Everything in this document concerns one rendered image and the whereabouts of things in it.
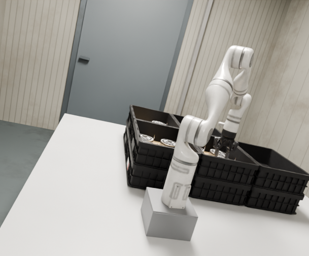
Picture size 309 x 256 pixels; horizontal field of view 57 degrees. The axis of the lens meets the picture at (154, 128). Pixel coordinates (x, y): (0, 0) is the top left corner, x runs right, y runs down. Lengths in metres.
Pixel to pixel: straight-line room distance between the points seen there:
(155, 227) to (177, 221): 0.08
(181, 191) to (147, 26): 3.00
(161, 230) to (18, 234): 0.46
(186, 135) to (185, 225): 0.32
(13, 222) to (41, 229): 0.09
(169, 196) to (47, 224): 0.42
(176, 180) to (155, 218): 0.15
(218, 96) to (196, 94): 3.03
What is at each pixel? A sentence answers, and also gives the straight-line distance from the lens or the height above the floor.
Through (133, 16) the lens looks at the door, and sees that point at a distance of 3.81.
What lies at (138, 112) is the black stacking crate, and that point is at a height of 0.89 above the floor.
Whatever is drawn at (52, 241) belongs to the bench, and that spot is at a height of 0.70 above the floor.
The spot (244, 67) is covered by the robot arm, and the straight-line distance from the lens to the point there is 1.25.
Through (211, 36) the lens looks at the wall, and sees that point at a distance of 4.08.
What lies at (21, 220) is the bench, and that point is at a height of 0.70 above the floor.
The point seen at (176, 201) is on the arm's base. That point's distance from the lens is 1.06.
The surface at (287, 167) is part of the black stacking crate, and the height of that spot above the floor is 0.89.
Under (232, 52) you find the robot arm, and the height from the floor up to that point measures 1.39.
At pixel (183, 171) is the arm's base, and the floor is 0.95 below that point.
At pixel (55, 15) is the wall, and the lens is 3.89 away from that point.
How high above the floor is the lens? 1.31
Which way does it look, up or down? 14 degrees down
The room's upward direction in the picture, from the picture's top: 15 degrees clockwise
